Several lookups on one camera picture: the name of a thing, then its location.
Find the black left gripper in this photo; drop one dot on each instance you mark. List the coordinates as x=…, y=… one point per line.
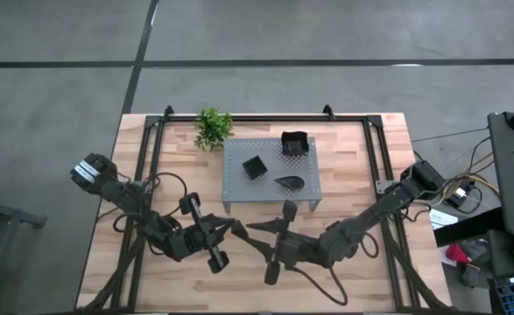
x=195, y=242

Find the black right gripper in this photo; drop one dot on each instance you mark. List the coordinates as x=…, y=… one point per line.
x=296, y=249

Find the black teardrop plate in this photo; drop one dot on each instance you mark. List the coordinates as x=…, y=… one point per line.
x=290, y=182

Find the small black square plate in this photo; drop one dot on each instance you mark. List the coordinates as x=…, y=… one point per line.
x=254, y=167

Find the large black square plate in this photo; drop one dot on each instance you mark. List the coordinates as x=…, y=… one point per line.
x=294, y=143

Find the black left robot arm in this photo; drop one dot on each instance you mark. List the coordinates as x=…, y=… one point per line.
x=121, y=197

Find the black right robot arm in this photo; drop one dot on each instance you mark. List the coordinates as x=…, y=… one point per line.
x=370, y=214

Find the grey perforated metal shelf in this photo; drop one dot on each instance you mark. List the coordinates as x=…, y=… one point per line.
x=239, y=188

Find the green artificial potted plant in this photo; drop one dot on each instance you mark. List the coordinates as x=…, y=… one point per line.
x=213, y=129

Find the white paper sheet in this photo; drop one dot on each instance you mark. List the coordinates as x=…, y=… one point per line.
x=440, y=217

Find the red object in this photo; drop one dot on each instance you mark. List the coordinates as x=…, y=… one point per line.
x=457, y=254

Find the black cart base bar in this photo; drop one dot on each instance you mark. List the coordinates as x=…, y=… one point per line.
x=466, y=229

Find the grey metal side table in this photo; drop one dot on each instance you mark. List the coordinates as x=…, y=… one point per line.
x=20, y=217

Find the dark grey cart panel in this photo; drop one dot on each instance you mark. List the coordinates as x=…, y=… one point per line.
x=512, y=175

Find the black aluminium table frame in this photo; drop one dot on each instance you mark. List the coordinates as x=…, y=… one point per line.
x=261, y=118

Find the black frame upright post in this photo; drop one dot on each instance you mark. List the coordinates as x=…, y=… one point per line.
x=169, y=110
x=327, y=110

